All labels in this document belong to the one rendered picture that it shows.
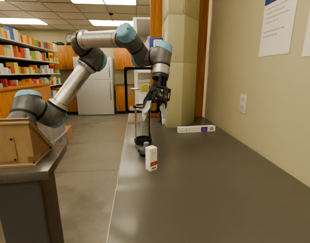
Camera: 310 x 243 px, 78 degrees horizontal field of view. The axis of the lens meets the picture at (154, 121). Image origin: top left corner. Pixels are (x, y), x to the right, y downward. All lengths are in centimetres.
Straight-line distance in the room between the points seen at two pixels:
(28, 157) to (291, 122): 114
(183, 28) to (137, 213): 117
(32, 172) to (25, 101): 35
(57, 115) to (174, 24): 93
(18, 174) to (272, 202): 96
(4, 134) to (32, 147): 12
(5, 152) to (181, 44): 115
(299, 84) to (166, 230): 75
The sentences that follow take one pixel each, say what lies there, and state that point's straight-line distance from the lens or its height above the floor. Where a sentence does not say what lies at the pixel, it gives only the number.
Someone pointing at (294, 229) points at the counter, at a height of 94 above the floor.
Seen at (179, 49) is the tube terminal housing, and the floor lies 149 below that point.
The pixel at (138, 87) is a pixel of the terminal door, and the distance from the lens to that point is 170.
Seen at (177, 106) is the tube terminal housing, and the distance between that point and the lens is 142.
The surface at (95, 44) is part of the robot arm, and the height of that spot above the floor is 147.
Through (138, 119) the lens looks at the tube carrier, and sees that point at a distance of 107.
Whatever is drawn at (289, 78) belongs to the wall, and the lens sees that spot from 102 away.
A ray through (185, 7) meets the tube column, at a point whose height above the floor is 175.
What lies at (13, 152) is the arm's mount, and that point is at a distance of 104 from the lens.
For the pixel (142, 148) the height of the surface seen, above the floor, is 98.
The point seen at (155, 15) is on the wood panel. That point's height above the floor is 180.
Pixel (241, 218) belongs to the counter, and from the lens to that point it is 66.
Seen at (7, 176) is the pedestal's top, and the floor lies 93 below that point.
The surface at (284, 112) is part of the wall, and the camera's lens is 103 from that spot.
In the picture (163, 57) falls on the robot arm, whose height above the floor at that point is 141.
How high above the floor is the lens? 134
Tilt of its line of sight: 14 degrees down
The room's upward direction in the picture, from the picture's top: straight up
